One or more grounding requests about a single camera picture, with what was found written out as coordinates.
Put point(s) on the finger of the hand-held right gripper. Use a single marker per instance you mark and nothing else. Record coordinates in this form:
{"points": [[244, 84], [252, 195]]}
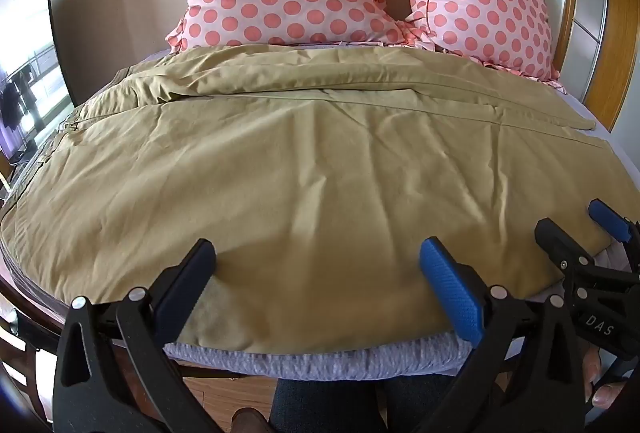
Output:
{"points": [[556, 240], [609, 219]]}

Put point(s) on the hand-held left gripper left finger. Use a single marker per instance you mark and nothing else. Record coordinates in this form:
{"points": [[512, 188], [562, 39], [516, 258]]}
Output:
{"points": [[189, 274]]}

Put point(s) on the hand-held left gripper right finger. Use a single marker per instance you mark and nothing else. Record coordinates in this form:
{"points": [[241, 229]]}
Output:
{"points": [[449, 284]]}

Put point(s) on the khaki pants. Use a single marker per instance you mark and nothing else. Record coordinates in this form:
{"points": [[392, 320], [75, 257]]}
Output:
{"points": [[300, 173]]}

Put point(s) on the person's right hand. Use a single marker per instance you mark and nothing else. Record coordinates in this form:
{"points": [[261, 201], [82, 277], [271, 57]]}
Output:
{"points": [[605, 385]]}

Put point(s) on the wooden headboard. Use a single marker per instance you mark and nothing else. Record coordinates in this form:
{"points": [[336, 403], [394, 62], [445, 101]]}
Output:
{"points": [[597, 78]]}

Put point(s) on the grey bed mattress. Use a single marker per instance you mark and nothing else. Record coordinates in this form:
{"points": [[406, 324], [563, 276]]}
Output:
{"points": [[300, 365]]}

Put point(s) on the black flat screen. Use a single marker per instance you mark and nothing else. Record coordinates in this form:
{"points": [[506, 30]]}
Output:
{"points": [[35, 38]]}

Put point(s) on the dark wooden bed frame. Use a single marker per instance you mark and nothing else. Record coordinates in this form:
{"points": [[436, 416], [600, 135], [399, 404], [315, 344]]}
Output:
{"points": [[27, 313]]}

